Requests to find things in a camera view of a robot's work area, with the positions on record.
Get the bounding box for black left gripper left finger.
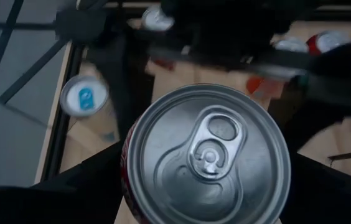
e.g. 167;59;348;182
0;139;126;224

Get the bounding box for red Coke Zero can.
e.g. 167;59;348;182
306;29;351;57

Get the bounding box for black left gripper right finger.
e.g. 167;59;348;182
279;151;351;224

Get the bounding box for red-orange Fanta can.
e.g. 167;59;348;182
273;36;310;54

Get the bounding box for light wooden board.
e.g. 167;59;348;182
0;18;351;224

